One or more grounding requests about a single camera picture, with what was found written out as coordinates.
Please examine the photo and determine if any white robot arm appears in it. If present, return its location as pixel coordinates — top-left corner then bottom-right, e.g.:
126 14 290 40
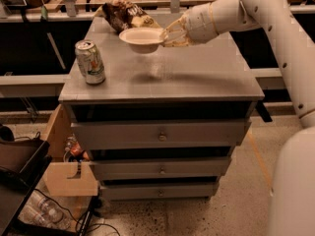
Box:
162 0 315 236

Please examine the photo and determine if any bottom grey drawer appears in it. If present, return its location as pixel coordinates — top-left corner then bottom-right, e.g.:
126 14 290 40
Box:
99 182 219 201

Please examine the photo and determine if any middle grey drawer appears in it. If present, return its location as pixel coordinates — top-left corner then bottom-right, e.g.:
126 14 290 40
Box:
90 156 230 180

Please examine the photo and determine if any top grey drawer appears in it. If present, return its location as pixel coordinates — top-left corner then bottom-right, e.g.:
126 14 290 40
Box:
71 119 250 150

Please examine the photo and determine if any black cart with bottles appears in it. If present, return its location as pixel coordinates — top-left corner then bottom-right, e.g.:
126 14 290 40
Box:
0 126 92 236

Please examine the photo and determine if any grey drawer cabinet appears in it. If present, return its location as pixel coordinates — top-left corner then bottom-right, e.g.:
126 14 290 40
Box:
59 18 264 191

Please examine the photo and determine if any brown chip bag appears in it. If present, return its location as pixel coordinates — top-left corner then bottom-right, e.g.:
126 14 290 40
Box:
94 0 160 33

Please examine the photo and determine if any grey drawer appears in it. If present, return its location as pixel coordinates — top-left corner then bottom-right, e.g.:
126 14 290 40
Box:
99 182 219 201
71 119 250 150
90 156 230 180

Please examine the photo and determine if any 7up soda can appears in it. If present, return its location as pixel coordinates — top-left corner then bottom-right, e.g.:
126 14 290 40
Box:
75 40 105 85

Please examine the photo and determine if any white paper bowl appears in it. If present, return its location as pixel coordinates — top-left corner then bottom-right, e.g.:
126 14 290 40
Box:
119 28 164 54

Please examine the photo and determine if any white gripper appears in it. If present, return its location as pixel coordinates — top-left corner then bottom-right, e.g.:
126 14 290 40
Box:
160 3 219 47

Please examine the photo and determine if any black cable on floor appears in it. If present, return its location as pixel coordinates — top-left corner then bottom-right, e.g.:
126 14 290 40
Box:
33 188 122 236

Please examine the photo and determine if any cardboard box with items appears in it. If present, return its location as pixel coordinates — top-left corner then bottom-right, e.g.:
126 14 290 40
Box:
41 104 98 197

